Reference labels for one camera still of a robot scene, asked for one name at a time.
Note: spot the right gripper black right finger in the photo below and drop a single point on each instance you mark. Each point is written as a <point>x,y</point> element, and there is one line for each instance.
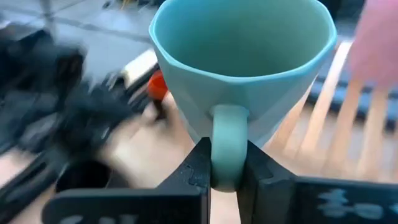
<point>273,199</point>

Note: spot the slatted light wooden rack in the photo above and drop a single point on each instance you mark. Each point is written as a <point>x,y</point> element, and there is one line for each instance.
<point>342,140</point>

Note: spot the pink mug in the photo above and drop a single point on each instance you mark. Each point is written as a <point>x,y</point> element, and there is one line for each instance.
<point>376,40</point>

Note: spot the teal faceted mug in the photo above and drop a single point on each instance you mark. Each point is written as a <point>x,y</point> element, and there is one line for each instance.
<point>242,53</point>

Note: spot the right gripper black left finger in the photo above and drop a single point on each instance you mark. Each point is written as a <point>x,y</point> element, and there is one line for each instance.
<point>174,202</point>

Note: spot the all-black round mug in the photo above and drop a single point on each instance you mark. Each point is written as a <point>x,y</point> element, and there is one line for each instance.
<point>82,175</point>

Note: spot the thick black frame strut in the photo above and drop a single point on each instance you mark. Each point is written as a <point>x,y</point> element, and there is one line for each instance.
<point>21,186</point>

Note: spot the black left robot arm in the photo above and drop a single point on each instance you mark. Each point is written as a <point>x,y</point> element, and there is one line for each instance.
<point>40,87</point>

